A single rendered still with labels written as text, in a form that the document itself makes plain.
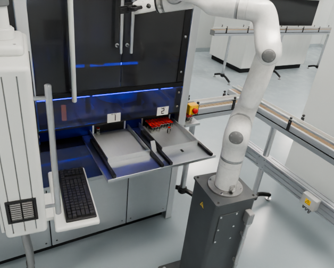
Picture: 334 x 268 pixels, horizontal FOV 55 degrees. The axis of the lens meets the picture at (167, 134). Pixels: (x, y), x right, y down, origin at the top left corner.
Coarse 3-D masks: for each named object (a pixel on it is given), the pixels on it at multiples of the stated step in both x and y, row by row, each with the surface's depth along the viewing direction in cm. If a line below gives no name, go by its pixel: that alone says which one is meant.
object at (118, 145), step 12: (108, 132) 206; (120, 132) 207; (132, 132) 206; (108, 144) 193; (120, 144) 195; (132, 144) 196; (144, 144) 192; (108, 156) 182; (120, 156) 178; (132, 156) 182
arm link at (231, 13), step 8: (168, 0) 132; (176, 0) 129; (184, 0) 127; (192, 0) 127; (200, 0) 128; (208, 0) 129; (216, 0) 130; (224, 0) 129; (232, 0) 128; (200, 8) 131; (208, 8) 131; (216, 8) 130; (224, 8) 129; (232, 8) 128; (224, 16) 133; (232, 16) 131
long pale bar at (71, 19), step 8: (72, 0) 146; (72, 8) 147; (72, 16) 149; (72, 24) 151; (72, 32) 152; (72, 40) 154; (72, 48) 156; (72, 56) 158; (72, 64) 160; (72, 72) 162; (72, 80) 164; (72, 88) 166; (72, 96) 168
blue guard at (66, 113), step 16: (96, 96) 182; (112, 96) 187; (128, 96) 193; (144, 96) 198; (160, 96) 204; (176, 96) 210; (64, 112) 178; (80, 112) 182; (96, 112) 187; (112, 112) 192; (128, 112) 198; (144, 112) 204
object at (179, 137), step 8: (144, 128) 209; (176, 128) 220; (184, 128) 215; (152, 136) 201; (160, 136) 208; (168, 136) 209; (176, 136) 211; (184, 136) 212; (192, 136) 207; (160, 144) 200; (168, 144) 201; (176, 144) 195; (184, 144) 198; (192, 144) 201
